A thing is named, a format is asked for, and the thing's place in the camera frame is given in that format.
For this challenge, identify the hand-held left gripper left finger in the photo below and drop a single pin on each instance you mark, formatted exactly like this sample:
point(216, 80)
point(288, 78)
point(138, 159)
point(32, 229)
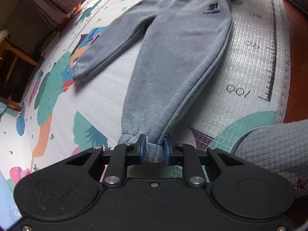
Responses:
point(142, 149)

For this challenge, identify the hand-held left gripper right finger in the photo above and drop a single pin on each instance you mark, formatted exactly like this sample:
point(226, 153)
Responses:
point(166, 150)

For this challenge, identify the grey fleece pants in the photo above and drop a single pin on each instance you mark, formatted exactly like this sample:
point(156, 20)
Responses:
point(173, 53)

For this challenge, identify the cartoon printed play mat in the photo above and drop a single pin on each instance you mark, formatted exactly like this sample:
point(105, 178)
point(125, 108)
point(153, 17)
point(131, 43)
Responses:
point(96, 105)

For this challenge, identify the person's grey quilted leg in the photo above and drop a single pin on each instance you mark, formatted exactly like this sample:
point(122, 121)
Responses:
point(272, 151)

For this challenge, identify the stack of books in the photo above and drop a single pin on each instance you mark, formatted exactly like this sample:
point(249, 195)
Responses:
point(48, 45)

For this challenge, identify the light blue bedsheet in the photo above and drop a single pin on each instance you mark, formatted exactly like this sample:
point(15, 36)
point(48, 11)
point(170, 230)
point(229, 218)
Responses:
point(7, 197)

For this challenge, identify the wooden chair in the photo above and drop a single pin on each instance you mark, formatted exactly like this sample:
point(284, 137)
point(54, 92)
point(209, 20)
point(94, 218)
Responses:
point(16, 77)

